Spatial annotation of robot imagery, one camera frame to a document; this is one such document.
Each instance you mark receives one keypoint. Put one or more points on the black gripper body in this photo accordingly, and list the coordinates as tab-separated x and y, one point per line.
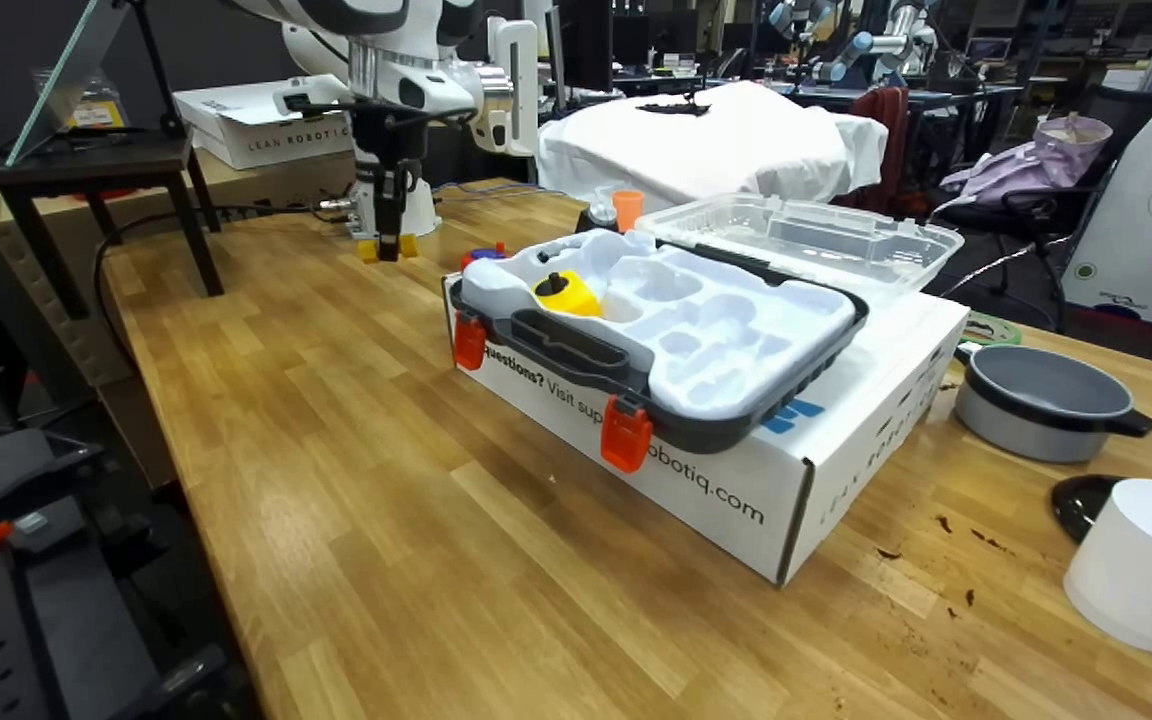
391	141

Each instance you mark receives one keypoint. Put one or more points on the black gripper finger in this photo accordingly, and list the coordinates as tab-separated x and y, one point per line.
409	214
387	214

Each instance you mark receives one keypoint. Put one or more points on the white idle robot arm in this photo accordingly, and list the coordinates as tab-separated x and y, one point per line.
449	84

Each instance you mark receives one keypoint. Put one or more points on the long brown cardboard box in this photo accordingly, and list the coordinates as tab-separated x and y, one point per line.
268	185

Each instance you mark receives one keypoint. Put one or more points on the white upright panel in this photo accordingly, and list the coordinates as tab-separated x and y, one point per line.
514	83

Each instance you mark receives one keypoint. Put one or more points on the white flat cardboard box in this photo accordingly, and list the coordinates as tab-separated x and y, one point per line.
243	132

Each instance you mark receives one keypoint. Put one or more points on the small orange cup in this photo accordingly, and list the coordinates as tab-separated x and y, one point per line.
630	210

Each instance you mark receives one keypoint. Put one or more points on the black side table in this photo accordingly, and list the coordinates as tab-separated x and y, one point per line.
96	163

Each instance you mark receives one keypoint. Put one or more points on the white cloth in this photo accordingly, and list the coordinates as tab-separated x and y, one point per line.
708	141

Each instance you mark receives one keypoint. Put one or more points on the grey plastic tool case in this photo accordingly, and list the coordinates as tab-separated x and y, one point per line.
708	333

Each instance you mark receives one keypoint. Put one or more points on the tilted clear panel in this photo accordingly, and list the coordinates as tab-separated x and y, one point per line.
60	83

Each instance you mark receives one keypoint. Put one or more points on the red chair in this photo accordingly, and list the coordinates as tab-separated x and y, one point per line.
885	124

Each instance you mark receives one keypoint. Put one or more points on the black perforated breadboard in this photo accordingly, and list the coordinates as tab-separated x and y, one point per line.
57	625

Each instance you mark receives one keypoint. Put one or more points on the purple cloth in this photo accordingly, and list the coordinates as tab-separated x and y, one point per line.
1029	163

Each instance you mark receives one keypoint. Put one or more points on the grey pot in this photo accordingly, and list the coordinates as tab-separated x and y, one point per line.
1042	402

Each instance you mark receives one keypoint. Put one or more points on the black round disc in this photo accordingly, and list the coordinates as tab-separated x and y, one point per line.
1080	506

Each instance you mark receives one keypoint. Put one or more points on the white plastic cup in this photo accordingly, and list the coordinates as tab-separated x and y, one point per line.
1148	566

